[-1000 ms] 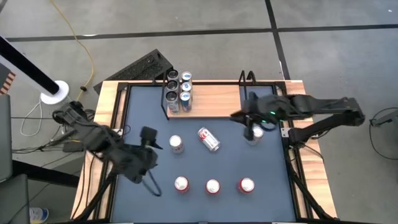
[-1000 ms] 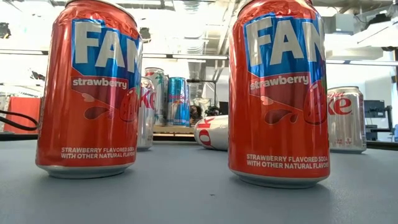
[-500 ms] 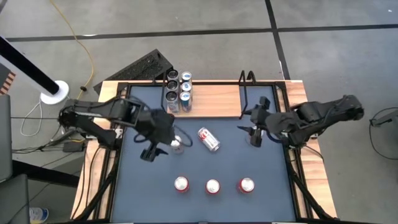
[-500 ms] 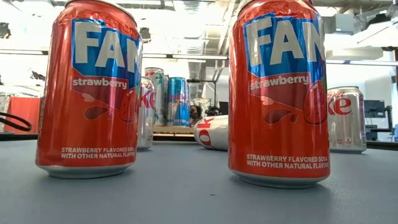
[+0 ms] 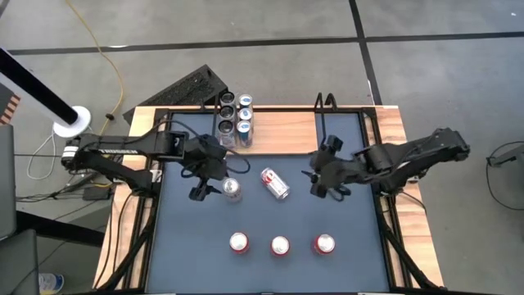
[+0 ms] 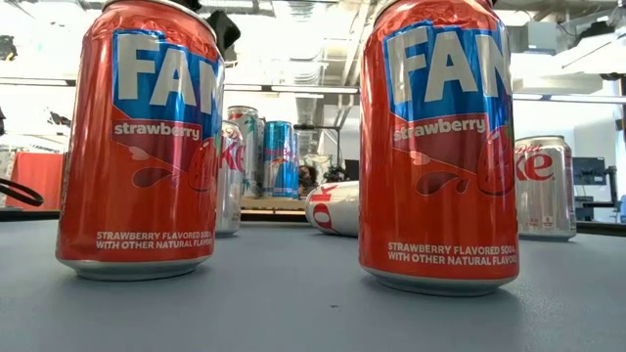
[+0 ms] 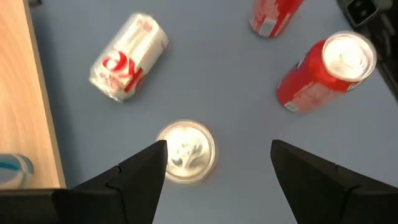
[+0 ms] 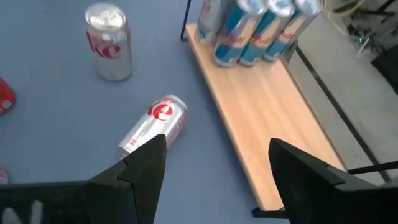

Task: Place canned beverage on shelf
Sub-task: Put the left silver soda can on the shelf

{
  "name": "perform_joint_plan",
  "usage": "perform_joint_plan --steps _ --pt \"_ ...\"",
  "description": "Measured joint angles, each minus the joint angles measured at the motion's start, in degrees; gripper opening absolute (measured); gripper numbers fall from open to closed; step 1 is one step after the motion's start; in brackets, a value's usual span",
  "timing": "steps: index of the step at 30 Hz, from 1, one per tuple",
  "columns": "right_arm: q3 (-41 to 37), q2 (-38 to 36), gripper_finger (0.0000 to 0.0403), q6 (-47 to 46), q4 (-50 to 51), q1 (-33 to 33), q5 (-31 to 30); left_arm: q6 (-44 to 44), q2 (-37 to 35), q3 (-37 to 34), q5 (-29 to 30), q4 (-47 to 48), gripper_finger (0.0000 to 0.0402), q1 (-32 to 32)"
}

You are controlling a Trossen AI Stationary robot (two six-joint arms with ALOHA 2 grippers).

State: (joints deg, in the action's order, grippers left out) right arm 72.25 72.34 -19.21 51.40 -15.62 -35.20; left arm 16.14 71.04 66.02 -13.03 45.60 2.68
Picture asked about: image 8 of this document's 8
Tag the wooden shelf with black frame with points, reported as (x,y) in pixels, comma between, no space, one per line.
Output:
(264,124)

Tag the blue silver Red Bull can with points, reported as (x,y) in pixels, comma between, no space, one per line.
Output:
(286,40)
(264,43)
(233,43)

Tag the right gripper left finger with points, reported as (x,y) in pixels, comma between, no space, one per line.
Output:
(133,193)

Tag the white Celsius Peach Vibe can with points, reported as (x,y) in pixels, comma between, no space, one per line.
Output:
(211,21)

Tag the red Fanta strawberry can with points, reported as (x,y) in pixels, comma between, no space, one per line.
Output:
(5,96)

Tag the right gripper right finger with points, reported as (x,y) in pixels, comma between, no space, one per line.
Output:
(311,193)

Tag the silver Diet Coke can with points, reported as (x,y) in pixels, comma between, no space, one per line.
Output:
(109,56)
(155,118)

